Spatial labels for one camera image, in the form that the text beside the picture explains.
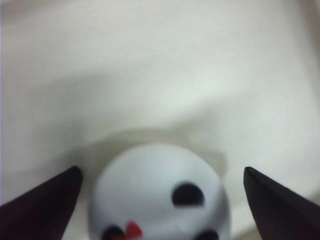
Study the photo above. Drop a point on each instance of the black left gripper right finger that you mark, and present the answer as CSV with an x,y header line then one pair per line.
x,y
278,212

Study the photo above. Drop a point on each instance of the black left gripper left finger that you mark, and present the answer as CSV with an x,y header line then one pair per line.
x,y
44,212

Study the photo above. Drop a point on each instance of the white panda bun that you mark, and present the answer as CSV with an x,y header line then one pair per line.
x,y
158,192

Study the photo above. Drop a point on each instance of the cream square plastic tray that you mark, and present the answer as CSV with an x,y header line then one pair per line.
x,y
236,81

